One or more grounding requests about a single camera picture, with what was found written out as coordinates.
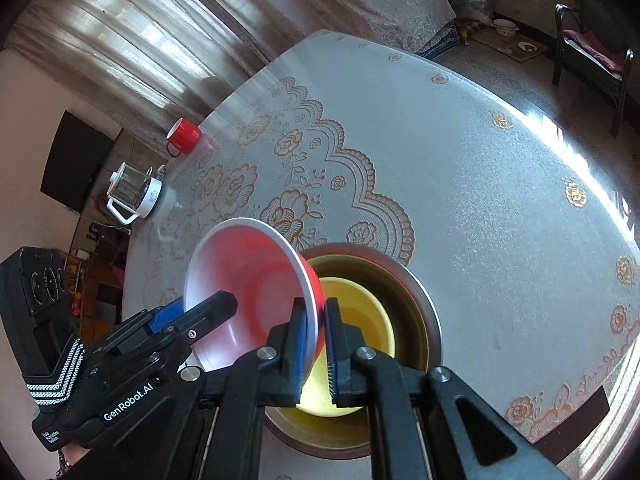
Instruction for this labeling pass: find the red plastic bowl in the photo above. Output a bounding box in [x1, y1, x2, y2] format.
[183, 218, 326, 378]

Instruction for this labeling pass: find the stainless steel bowl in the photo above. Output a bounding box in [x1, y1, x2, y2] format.
[265, 243, 442, 460]

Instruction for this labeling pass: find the yellow plastic bowl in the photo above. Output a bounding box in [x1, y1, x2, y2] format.
[294, 275, 399, 418]

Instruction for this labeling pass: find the left hand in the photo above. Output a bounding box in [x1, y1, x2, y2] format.
[56, 443, 98, 479]

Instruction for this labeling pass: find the wooden shelf cabinet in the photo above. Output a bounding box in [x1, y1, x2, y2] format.
[64, 210, 130, 342]

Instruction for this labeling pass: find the white glass electric kettle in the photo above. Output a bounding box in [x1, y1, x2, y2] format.
[106, 162, 167, 226]

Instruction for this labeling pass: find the red mug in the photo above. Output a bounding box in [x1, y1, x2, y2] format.
[165, 118, 202, 158]

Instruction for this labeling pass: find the black television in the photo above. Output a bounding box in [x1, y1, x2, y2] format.
[40, 110, 114, 214]

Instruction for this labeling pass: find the lace tablecloth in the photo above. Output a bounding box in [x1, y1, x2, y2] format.
[121, 29, 640, 480]

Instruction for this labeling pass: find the beige curtain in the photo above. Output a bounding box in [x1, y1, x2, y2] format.
[6, 0, 454, 151]

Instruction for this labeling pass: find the dark wooden chair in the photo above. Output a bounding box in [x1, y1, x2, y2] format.
[551, 0, 634, 138]

